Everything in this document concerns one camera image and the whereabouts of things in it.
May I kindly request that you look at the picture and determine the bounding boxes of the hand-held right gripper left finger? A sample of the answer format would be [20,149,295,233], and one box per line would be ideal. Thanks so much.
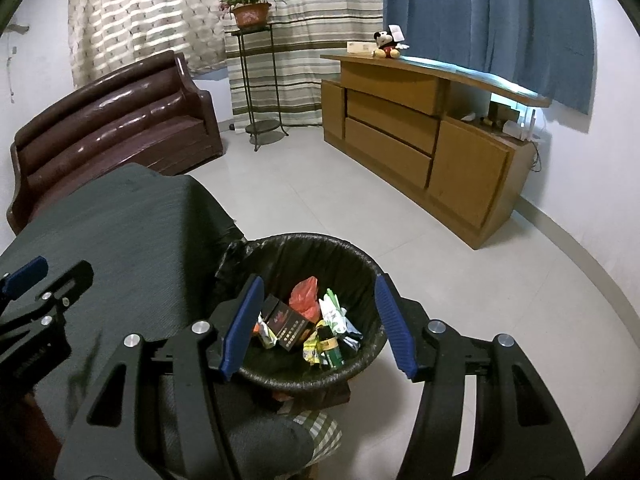
[54,275,265,480]

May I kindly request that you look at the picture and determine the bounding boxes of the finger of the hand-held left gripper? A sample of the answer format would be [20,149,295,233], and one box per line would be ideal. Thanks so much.
[0,256,49,297]
[0,260,95,346]

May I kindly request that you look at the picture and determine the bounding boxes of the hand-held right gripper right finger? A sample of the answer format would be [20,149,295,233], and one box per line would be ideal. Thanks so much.
[374,274,586,480]

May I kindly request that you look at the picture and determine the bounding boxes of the black box with gold print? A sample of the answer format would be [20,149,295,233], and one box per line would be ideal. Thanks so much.
[262,296,313,352]

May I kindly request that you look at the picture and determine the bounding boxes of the green white tissue packet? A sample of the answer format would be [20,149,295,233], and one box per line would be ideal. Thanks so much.
[320,288,348,336]

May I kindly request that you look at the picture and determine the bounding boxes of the green yellow small item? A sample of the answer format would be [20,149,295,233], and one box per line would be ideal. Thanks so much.
[320,327,346,368]

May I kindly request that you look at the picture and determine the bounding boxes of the red plastic bag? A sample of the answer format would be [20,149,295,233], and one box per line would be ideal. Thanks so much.
[289,276,321,323]

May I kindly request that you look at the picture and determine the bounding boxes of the white cream wrapper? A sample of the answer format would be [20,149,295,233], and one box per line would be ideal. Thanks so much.
[302,332,326,366]

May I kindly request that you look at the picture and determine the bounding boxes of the black waste bin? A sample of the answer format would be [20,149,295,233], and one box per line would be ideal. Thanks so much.
[217,232,392,393]

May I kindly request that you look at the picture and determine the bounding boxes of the black plastic bin liner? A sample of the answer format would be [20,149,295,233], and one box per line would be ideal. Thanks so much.
[216,232,391,386]

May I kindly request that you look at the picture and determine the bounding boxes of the person's left forearm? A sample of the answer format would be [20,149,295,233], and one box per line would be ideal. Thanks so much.
[0,390,56,480]

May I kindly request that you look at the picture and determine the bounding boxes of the dark grey tablecloth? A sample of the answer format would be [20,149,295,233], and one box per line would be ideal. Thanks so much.
[0,162,316,480]

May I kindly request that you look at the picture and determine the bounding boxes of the reddish brown stand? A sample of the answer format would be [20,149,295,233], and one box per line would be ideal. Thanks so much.
[270,382,353,411]

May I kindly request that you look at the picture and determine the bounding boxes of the green checked cloth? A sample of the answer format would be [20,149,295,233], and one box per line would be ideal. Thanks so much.
[277,407,343,463]

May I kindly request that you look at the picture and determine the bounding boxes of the brown leather sofa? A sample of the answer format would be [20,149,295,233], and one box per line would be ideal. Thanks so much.
[6,50,224,235]

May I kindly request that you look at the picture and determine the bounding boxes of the black metal plant stand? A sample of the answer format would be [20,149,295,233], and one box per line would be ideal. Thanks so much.
[225,24,291,152]

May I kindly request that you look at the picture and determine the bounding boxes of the wooden cabinet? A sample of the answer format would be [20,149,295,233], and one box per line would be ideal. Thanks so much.
[320,52,552,250]

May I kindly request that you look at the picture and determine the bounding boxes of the white router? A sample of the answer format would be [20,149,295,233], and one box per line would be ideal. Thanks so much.
[502,110,543,141]

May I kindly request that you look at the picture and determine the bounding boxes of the small brown box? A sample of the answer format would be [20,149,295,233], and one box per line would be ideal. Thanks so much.
[489,101,521,128]

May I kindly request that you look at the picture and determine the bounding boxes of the mouse plush toy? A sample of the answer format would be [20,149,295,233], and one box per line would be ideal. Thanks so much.
[372,30,411,60]

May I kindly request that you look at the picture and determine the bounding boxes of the beige patterned curtain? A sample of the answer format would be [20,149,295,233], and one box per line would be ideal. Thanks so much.
[67,0,228,88]

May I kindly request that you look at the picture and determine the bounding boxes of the potted plant in terracotta pot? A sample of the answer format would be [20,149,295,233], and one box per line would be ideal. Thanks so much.
[219,0,286,30]

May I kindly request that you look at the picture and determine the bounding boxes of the striped curtain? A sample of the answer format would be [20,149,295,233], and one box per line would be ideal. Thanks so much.
[218,0,386,131]

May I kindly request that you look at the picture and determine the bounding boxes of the blue curtain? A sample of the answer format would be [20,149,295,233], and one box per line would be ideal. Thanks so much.
[381,0,596,115]

